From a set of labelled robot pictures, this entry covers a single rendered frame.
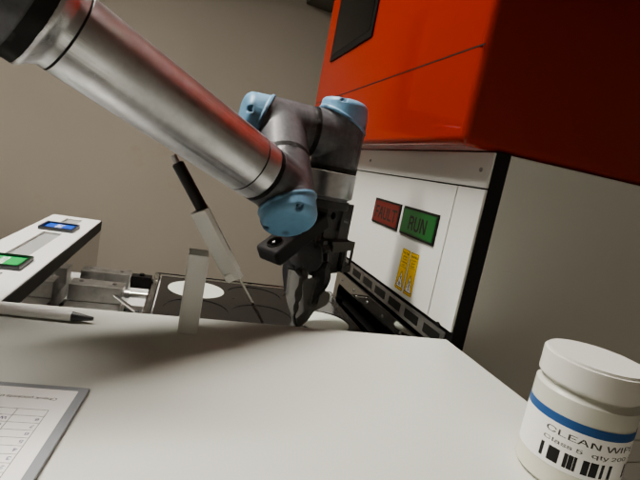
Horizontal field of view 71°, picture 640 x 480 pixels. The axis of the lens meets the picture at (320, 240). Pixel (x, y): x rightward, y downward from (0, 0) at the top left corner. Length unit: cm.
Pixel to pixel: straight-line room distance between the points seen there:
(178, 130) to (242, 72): 292
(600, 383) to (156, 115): 42
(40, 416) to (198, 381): 12
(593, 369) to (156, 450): 29
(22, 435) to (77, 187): 299
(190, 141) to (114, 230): 286
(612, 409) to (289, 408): 23
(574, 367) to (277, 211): 34
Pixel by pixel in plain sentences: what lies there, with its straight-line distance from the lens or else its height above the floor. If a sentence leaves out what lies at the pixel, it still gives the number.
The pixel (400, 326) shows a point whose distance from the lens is 74.
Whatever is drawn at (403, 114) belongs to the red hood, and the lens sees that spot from 76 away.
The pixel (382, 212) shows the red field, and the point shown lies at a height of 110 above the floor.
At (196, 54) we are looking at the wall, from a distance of 334.
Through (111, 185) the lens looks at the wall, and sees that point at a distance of 328.
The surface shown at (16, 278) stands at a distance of 65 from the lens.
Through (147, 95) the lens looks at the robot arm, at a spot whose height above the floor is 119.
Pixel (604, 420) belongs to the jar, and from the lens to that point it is 38.
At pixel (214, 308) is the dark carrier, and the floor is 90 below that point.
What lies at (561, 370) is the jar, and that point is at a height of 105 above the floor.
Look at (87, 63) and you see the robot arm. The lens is 44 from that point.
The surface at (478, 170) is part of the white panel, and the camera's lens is 64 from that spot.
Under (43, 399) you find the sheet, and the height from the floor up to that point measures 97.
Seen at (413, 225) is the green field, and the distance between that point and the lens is 75.
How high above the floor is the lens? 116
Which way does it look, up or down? 9 degrees down
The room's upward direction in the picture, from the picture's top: 11 degrees clockwise
